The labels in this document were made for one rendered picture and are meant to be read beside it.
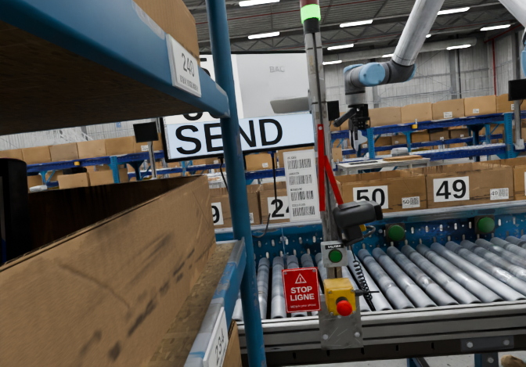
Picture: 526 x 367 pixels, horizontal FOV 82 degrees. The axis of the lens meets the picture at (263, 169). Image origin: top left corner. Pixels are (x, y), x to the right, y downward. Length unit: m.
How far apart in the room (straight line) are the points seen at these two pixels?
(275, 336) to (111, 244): 0.85
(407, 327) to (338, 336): 0.20
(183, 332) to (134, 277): 0.07
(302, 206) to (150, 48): 0.73
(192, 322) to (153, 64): 0.19
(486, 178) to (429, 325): 0.88
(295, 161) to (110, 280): 0.70
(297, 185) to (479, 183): 1.07
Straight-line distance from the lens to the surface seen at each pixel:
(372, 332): 1.03
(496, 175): 1.76
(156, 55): 0.18
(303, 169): 0.84
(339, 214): 0.81
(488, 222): 1.68
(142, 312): 0.23
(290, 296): 0.93
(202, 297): 0.30
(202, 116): 0.88
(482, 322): 1.13
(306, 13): 0.90
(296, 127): 0.95
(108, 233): 0.19
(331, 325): 0.99
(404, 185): 1.57
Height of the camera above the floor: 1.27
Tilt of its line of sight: 5 degrees down
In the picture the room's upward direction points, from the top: 6 degrees counter-clockwise
